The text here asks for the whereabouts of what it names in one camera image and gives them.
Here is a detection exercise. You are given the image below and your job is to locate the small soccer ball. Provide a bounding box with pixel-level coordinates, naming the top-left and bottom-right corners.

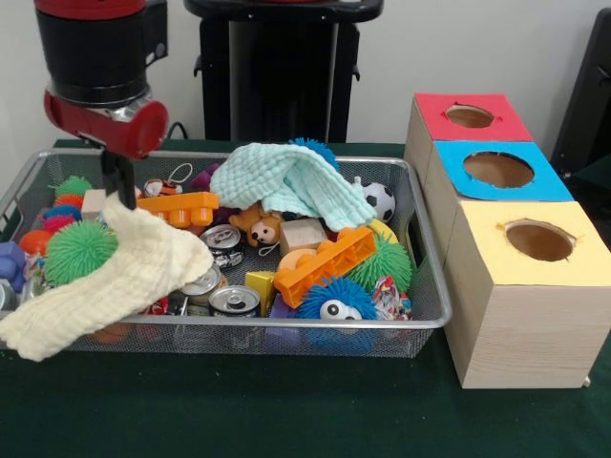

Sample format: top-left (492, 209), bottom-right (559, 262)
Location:
top-left (363, 182), bottom-right (396, 223)

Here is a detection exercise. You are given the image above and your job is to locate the black drink can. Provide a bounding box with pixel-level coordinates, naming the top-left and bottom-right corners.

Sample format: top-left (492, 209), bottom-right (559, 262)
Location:
top-left (208, 283), bottom-right (261, 318)

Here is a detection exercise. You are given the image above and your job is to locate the blue spiky ball with eyes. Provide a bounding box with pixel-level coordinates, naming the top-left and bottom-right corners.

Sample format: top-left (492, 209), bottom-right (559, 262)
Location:
top-left (297, 277), bottom-right (379, 354)

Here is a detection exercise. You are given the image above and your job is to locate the small brown teddy toy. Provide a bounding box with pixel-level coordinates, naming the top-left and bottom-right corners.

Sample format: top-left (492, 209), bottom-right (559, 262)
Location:
top-left (227, 202), bottom-right (284, 249)

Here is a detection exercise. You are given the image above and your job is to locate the pale blue waffle cloth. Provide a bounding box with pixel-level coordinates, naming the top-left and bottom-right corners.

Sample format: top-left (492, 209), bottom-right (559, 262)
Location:
top-left (210, 143), bottom-right (378, 232)

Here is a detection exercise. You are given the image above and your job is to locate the silver drink can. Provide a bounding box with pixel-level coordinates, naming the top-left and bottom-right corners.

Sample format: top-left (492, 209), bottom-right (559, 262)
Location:
top-left (181, 265), bottom-right (222, 306)

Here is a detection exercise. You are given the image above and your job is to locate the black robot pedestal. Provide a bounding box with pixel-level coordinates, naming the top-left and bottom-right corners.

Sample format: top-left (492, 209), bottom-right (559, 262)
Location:
top-left (184, 0), bottom-right (385, 144)

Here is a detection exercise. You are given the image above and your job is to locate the dark green table cloth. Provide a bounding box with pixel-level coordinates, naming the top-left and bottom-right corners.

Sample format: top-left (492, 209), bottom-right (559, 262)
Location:
top-left (0, 138), bottom-right (611, 458)

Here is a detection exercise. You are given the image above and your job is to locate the shallow clear mesh bin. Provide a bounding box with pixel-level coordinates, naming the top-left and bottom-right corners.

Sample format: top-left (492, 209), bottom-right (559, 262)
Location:
top-left (0, 148), bottom-right (453, 359)

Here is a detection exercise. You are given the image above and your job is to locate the wooden box with three holes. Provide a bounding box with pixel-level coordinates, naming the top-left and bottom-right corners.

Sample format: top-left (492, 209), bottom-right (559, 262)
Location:
top-left (404, 93), bottom-right (611, 389)

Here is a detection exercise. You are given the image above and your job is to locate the large green spiky ball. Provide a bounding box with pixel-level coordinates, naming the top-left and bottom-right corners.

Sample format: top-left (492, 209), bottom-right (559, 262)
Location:
top-left (346, 229), bottom-right (415, 293)

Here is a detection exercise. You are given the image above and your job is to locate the cream yellow knitted cloth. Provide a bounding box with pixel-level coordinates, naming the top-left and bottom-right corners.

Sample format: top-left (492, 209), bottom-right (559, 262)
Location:
top-left (0, 196), bottom-right (214, 363)

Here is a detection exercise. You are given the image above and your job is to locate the black upright panel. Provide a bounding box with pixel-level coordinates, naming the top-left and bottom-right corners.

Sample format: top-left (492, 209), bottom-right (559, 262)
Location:
top-left (554, 8), bottom-right (611, 177)

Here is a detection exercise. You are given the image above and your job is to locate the long orange toy brick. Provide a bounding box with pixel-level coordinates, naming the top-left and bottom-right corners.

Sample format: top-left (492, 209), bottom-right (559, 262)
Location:
top-left (274, 226), bottom-right (377, 308)

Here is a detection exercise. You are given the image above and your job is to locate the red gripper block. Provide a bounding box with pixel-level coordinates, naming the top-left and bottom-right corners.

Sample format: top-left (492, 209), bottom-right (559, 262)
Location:
top-left (43, 90), bottom-right (170, 209)

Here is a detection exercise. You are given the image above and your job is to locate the light green spiky ball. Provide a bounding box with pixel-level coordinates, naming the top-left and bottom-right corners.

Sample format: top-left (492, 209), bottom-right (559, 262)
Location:
top-left (44, 219), bottom-right (119, 286)

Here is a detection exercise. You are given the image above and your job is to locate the orange toy brick with studs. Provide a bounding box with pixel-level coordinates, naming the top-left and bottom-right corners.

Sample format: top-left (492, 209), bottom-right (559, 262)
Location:
top-left (137, 191), bottom-right (221, 231)

